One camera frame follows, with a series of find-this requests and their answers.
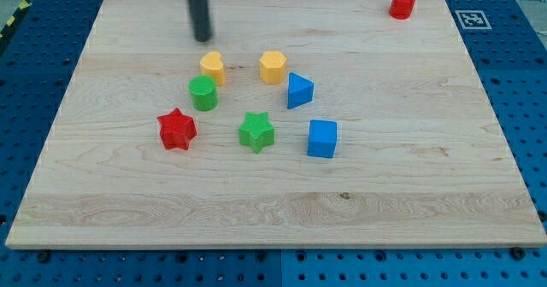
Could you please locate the green star block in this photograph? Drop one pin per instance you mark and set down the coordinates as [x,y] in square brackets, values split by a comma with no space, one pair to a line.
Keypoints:
[256,131]

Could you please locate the blue triangle block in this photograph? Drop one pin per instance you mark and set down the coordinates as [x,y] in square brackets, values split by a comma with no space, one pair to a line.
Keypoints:
[300,91]

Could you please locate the light wooden board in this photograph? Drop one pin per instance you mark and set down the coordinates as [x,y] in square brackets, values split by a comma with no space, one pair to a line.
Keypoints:
[420,162]

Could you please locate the red star block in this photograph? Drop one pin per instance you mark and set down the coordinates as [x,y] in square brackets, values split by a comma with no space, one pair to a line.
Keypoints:
[176,130]

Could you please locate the green cylinder block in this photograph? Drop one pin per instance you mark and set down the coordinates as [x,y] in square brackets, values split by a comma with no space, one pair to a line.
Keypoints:
[203,93]

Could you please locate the white fiducial marker tag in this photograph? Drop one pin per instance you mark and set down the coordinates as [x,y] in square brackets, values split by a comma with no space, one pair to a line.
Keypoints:
[472,19]

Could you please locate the yellow heart block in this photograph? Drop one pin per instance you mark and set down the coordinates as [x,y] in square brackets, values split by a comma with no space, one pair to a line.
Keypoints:
[211,65]

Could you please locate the yellow hexagon block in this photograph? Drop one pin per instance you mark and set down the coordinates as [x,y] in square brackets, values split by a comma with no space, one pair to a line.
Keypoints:
[273,67]

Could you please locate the red cylinder block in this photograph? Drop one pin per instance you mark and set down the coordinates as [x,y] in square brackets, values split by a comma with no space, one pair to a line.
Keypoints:
[401,9]

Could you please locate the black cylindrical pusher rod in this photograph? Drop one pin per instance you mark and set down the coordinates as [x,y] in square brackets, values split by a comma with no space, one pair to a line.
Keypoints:
[200,20]

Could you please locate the blue cube block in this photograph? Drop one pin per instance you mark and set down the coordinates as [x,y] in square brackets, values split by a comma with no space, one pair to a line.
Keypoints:
[323,136]

